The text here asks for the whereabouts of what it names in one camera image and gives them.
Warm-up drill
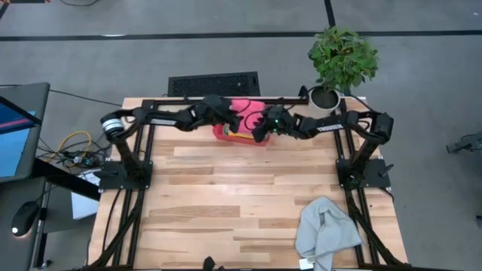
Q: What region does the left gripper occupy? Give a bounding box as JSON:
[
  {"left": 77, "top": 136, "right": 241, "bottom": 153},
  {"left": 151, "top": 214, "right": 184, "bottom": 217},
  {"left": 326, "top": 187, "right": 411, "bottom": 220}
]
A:
[{"left": 190, "top": 93, "right": 244, "bottom": 134}]

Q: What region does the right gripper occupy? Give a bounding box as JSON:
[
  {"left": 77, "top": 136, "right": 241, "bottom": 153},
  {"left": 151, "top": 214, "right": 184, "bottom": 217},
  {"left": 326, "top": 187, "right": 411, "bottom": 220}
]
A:
[{"left": 251, "top": 105, "right": 303, "bottom": 144}]

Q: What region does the translucent pink plastic bin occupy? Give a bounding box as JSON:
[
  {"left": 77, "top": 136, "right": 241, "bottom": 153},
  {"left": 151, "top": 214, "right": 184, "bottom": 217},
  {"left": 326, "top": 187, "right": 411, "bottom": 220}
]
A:
[{"left": 212, "top": 123, "right": 271, "bottom": 147}]

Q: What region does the pink microfiber towel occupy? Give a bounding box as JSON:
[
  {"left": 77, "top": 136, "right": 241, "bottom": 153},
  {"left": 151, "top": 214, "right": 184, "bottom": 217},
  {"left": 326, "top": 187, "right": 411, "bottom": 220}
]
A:
[{"left": 227, "top": 98, "right": 268, "bottom": 136}]

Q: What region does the grey microfiber towel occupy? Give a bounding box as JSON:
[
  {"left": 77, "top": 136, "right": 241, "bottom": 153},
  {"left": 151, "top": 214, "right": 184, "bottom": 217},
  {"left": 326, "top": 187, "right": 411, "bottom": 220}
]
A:
[{"left": 294, "top": 196, "right": 363, "bottom": 271}]

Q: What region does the white plant pot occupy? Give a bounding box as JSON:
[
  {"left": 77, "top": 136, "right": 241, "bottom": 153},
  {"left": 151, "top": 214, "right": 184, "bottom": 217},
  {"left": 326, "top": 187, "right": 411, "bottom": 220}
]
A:
[{"left": 307, "top": 85, "right": 342, "bottom": 114}]

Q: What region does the green leafy plant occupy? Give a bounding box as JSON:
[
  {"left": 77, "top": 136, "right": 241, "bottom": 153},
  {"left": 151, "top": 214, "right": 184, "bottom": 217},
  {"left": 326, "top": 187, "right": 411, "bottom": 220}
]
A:
[{"left": 307, "top": 25, "right": 380, "bottom": 93}]

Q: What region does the white paper sheet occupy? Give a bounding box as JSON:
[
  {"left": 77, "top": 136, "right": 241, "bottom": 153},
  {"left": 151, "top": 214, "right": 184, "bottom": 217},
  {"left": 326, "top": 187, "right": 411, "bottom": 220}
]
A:
[{"left": 70, "top": 169, "right": 101, "bottom": 221}]

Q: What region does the black metal stand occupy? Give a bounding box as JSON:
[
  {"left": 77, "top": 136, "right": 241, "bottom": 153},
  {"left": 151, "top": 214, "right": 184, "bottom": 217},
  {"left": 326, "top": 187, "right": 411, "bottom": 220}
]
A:
[{"left": 446, "top": 131, "right": 482, "bottom": 155}]

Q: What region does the laptop screen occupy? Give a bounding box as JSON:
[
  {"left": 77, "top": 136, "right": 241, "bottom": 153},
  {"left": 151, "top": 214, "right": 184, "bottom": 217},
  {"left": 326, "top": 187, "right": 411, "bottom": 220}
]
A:
[{"left": 0, "top": 81, "right": 51, "bottom": 185}]

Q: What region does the black computer mouse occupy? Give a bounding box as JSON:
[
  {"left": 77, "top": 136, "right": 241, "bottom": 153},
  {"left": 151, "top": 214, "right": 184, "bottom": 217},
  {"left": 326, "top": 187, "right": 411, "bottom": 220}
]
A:
[{"left": 10, "top": 200, "right": 41, "bottom": 238}]

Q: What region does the dark grey side desk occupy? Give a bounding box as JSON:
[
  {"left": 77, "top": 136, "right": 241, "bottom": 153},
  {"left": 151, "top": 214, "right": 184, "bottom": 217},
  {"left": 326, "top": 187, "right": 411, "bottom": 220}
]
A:
[{"left": 0, "top": 157, "right": 102, "bottom": 271}]

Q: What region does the black left camera cable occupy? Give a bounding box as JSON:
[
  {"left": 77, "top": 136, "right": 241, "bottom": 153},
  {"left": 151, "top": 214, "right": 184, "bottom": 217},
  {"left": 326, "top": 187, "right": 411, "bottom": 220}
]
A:
[{"left": 227, "top": 98, "right": 252, "bottom": 114}]

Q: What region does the small black table-edge camera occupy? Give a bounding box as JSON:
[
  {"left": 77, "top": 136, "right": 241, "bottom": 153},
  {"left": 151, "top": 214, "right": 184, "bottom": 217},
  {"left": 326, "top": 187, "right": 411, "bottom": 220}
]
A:
[{"left": 202, "top": 256, "right": 226, "bottom": 271}]

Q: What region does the thin black floor cable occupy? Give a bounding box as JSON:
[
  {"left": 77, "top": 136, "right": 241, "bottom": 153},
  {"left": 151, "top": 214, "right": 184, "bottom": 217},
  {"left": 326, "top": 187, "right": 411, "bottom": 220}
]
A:
[{"left": 0, "top": 84, "right": 124, "bottom": 108}]

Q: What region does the yellow cable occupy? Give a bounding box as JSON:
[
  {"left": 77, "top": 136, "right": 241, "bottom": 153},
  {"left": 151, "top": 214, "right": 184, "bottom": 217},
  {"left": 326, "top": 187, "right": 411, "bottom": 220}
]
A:
[{"left": 47, "top": 129, "right": 93, "bottom": 163}]

